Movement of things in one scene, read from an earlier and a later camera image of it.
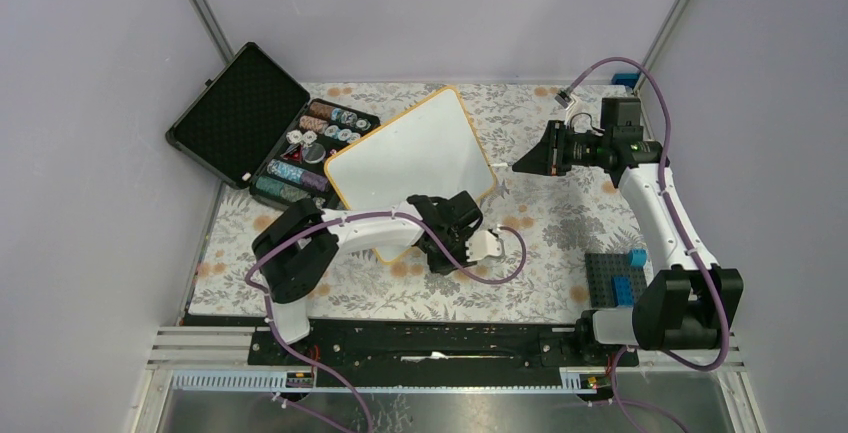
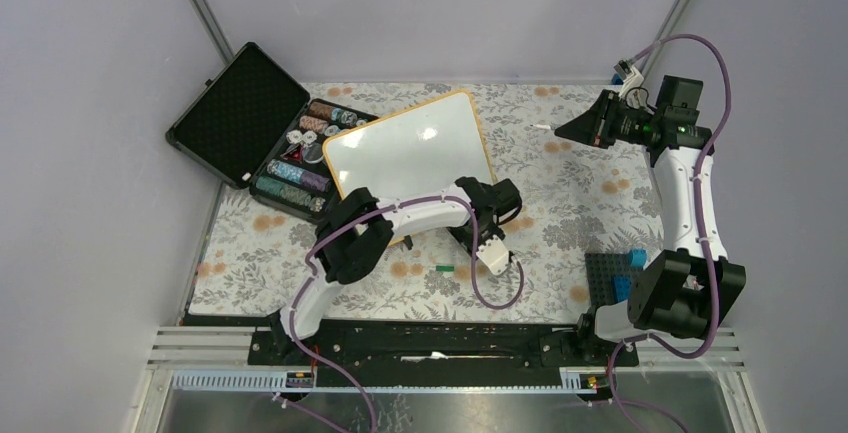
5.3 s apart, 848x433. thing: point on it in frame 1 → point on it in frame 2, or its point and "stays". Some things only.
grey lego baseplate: [601, 267] stays
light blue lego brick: [637, 257] stays
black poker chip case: [257, 127] stays
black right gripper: [548, 157] → [593, 128]
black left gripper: [463, 236] → [490, 232]
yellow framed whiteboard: [428, 148] stays
